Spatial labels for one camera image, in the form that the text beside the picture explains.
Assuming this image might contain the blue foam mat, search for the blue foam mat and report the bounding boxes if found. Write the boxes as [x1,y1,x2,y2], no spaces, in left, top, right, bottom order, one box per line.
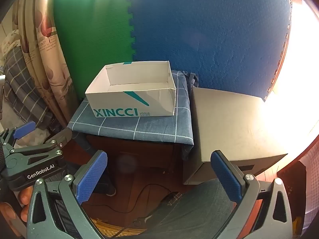
[126,0,292,102]

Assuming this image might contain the yellow woven stool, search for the yellow woven stool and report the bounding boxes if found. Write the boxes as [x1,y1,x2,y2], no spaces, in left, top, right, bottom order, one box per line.
[91,216,150,239]

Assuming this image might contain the grey cardboard box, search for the grey cardboard box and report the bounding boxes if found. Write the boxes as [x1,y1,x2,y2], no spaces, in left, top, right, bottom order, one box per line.
[183,87,289,186]

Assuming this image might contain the person's right leg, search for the person's right leg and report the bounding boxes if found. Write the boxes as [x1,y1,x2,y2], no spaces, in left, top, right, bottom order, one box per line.
[132,178,240,239]

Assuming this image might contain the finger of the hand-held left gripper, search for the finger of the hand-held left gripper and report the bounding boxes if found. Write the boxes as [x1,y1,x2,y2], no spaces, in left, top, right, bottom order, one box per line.
[5,128,73,167]
[0,121,36,152]

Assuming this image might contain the blue checked cloth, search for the blue checked cloth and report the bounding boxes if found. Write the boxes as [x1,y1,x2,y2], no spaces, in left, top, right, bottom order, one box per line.
[68,70,200,161]

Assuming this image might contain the white shoe box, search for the white shoe box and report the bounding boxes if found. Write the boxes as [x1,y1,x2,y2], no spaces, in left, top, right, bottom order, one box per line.
[85,60,177,118]

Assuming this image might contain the small yellow object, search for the small yellow object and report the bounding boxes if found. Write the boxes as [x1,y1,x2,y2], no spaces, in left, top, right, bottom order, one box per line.
[293,216,303,232]

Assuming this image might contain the dark shoe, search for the dark shoe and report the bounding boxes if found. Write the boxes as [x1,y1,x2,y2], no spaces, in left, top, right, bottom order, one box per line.
[95,169,116,196]

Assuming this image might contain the green foam mat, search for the green foam mat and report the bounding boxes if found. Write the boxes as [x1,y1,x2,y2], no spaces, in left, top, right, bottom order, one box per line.
[52,0,136,100]

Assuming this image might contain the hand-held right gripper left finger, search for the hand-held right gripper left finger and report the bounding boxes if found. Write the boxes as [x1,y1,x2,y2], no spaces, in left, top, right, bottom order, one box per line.
[26,150,108,239]

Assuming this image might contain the floral curtain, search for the floral curtain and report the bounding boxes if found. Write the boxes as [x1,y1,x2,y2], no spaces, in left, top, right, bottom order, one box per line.
[12,0,84,130]

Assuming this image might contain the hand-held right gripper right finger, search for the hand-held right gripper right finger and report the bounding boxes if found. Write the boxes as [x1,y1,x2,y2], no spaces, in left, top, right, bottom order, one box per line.
[211,150,292,239]

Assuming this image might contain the dark wooden nightstand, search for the dark wooden nightstand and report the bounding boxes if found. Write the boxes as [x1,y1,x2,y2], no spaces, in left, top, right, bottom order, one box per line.
[85,133,185,177]

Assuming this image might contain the black cable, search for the black cable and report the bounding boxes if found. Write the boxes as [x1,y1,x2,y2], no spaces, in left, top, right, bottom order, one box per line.
[82,184,180,215]

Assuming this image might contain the grey checked quilt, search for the grey checked quilt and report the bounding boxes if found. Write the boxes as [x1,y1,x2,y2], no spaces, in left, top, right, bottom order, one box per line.
[0,46,54,130]

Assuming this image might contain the person's left hand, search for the person's left hand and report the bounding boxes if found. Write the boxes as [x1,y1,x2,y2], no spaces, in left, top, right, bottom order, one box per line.
[0,187,34,238]

